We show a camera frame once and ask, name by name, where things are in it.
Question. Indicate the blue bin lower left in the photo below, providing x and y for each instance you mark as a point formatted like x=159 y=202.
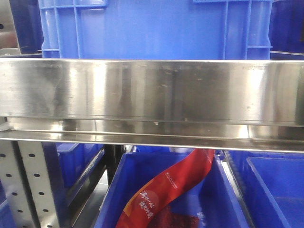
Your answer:
x=74 y=158

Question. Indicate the blue bin lower centre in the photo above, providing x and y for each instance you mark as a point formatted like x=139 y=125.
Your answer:
x=213 y=200

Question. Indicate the blue bin lower right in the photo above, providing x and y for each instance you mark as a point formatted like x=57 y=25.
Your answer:
x=272 y=186

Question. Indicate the dark blue bin upper right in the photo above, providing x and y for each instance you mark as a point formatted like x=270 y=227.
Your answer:
x=287 y=26

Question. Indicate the dark blue bin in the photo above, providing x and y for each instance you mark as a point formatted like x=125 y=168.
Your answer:
x=287 y=26
x=27 y=22

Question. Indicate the dark blue bin upper left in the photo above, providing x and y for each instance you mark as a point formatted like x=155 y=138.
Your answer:
x=27 y=22

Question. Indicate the stainless steel shelf beam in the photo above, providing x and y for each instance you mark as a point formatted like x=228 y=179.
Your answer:
x=239 y=104

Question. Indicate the red printed bag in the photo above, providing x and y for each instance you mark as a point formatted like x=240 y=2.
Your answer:
x=164 y=188

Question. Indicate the large blue crate upper shelf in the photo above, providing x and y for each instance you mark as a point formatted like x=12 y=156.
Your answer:
x=156 y=29

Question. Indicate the perforated metal shelf upright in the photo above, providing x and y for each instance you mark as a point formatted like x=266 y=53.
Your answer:
x=32 y=181

